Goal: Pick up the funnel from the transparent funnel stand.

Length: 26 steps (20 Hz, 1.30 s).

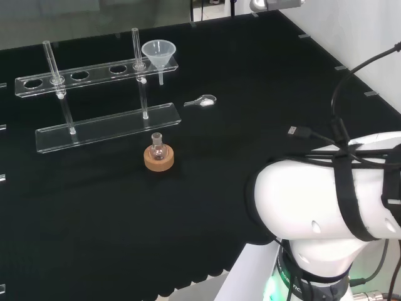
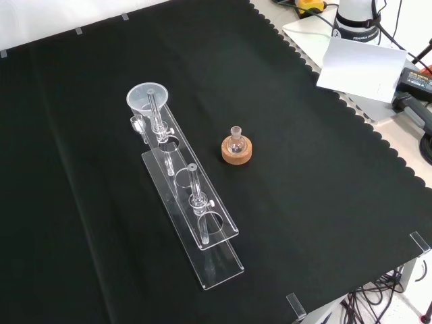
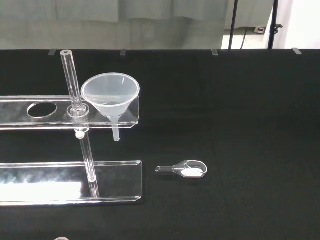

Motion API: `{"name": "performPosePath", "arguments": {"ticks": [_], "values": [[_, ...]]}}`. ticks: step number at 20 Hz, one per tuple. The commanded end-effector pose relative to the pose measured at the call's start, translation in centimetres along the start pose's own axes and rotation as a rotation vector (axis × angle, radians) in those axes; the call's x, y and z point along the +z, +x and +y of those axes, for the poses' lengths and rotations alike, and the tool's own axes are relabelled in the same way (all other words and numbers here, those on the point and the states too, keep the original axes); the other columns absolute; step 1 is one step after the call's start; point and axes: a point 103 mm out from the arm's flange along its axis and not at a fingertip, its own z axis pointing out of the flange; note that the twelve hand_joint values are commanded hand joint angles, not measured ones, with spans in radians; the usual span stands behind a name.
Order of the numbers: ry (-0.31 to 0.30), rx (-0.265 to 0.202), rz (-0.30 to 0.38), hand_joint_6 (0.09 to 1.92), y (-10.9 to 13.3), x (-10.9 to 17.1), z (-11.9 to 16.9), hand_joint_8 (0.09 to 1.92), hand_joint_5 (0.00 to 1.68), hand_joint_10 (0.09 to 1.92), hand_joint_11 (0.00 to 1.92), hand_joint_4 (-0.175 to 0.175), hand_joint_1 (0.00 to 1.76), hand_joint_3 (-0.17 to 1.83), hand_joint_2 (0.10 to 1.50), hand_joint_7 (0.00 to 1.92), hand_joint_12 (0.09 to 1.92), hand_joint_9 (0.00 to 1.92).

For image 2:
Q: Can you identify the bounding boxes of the large clear plastic funnel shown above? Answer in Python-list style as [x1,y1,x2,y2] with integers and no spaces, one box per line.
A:
[126,82,169,144]

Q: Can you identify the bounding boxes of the clear acrylic funnel stand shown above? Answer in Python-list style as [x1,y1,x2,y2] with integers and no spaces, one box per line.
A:
[130,88,245,291]

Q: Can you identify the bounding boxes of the small round-bottom glass flask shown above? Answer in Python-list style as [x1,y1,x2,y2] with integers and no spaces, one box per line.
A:
[226,126,245,154]

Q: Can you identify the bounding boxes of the black bench cloth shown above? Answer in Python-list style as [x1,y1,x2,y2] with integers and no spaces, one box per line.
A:
[0,0,432,324]

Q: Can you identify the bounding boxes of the pale board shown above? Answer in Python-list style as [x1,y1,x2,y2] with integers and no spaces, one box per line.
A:
[281,13,411,124]

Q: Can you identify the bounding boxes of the clear acrylic cloth clip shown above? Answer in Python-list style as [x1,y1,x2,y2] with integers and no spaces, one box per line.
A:
[286,292,307,320]
[409,231,432,254]

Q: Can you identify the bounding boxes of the white paper sheet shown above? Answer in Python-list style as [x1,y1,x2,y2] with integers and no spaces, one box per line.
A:
[315,36,408,104]

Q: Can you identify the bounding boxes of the yellow stop button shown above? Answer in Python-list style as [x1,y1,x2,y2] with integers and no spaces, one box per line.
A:
[294,0,327,20]

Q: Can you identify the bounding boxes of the black power adapter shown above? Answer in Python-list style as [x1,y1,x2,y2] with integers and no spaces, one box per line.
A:
[398,66,432,102]

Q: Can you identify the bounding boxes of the black tripod leg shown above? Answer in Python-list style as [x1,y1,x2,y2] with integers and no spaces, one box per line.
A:
[410,36,432,67]

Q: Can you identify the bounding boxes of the cork ring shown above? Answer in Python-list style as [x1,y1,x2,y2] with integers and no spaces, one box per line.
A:
[221,134,253,166]

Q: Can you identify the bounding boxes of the black stop button cable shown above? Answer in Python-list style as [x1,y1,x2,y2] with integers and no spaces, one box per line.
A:
[298,3,340,31]

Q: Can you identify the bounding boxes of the black cable bundle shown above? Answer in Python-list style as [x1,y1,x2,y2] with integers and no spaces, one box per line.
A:
[340,266,406,324]

